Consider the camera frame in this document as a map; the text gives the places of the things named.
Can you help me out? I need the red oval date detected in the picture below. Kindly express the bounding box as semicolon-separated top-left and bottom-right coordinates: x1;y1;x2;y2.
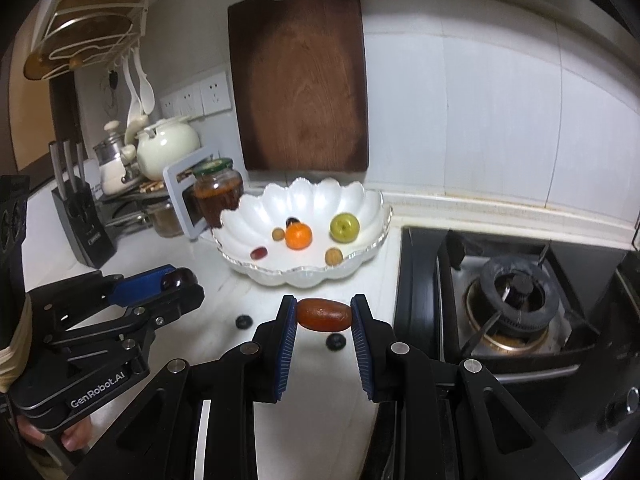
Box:
297;298;352;332

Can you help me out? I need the white scalloped bowl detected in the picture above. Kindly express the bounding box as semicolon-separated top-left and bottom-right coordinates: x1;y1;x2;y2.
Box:
212;177;391;289

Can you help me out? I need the person's left hand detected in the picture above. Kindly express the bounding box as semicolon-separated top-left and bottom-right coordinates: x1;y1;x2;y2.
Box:
17;410;94;454

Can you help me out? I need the dark wooden cutting board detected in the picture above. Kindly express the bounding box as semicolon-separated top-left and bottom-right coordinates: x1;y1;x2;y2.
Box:
227;0;370;173

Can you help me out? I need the white hanging spoon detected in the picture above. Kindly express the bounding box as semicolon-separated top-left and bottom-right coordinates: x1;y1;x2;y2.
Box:
122;60;143;131
131;55;155;113

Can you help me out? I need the black gas stove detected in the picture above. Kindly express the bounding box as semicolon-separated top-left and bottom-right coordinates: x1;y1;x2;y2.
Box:
392;225;640;480

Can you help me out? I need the small orange tangerine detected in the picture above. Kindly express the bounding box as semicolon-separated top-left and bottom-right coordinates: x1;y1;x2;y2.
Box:
285;223;313;250

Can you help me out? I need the black knife block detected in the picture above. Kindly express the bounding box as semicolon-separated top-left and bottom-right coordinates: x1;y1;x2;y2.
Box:
49;140;118;269

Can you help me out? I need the person's left forearm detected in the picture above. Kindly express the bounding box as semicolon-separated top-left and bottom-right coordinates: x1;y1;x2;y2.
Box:
0;295;33;393

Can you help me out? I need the black burner grate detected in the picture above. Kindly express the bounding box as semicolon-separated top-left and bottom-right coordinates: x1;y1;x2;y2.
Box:
437;240;601;376

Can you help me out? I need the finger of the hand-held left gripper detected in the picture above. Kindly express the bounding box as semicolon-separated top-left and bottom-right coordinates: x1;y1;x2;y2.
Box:
27;263;176;322
44;284;206;357

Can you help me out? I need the small green apple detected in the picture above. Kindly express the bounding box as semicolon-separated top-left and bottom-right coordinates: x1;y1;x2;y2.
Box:
329;213;361;244

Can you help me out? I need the white wire wall rack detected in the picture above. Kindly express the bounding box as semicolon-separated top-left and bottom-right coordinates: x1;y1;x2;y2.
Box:
22;0;151;81

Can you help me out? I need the glass jar with green lid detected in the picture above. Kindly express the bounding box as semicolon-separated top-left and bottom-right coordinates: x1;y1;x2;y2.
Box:
192;158;245;231

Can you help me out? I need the cream ceramic teapot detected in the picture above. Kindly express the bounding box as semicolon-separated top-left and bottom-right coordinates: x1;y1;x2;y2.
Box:
125;115;201;181

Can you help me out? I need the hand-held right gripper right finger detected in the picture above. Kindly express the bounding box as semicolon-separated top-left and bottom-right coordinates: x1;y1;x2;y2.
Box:
350;294;583;480

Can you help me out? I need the stove knob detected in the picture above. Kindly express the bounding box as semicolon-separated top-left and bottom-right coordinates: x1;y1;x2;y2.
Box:
607;387;640;431

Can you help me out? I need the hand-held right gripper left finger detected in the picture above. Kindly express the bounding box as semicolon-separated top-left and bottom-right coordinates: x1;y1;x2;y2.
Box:
65;294;301;480

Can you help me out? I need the white plastic frame stand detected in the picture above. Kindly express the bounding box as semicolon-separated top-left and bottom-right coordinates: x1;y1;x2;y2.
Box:
163;146;221;240

